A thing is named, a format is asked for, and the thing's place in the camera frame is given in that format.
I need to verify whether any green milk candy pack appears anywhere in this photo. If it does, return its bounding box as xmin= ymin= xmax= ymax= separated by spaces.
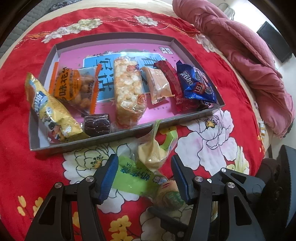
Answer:
xmin=112 ymin=120 xmax=178 ymax=198

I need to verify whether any yellow bread snack pack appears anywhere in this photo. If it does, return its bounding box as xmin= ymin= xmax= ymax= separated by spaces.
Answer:
xmin=25 ymin=72 xmax=89 ymax=143

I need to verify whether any red wafer snack bar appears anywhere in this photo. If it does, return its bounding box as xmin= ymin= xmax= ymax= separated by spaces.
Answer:
xmin=154 ymin=60 xmax=205 ymax=113

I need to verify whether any dark brown jelly roll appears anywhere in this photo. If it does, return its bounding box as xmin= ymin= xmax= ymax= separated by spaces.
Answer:
xmin=83 ymin=114 xmax=110 ymax=137

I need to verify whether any blue Oreo cookie pack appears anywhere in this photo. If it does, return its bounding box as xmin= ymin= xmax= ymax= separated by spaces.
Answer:
xmin=176 ymin=61 xmax=217 ymax=103

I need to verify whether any orange wafer biscuit pack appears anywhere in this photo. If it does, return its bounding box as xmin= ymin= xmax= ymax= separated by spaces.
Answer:
xmin=141 ymin=67 xmax=174 ymax=104

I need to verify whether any rice cracker snack pack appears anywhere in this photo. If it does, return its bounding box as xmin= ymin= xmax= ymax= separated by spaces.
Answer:
xmin=113 ymin=56 xmax=147 ymax=128

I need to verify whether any orange peanut snack pack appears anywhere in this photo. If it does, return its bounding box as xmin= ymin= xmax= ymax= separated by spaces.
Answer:
xmin=49 ymin=62 xmax=102 ymax=114

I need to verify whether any green round cake pack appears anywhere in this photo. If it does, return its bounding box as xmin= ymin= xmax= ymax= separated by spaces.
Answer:
xmin=153 ymin=180 xmax=185 ymax=211

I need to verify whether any red floral cloth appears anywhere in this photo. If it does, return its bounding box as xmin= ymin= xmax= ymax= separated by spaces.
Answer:
xmin=1 ymin=8 xmax=265 ymax=240

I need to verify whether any grey cardboard box tray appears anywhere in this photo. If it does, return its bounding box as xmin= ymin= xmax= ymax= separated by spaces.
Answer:
xmin=29 ymin=32 xmax=224 ymax=154

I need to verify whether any pink quilted blanket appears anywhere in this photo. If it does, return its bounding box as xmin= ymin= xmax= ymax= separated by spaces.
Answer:
xmin=172 ymin=1 xmax=295 ymax=138

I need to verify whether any black television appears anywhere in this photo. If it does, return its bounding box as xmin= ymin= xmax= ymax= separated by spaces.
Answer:
xmin=257 ymin=22 xmax=292 ymax=63

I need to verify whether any pink Chinese workbook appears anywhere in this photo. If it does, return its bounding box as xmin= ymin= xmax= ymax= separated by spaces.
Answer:
xmin=52 ymin=56 xmax=182 ymax=128

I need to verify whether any dark patterned pillow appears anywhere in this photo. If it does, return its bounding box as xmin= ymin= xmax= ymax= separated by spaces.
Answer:
xmin=48 ymin=0 xmax=81 ymax=13

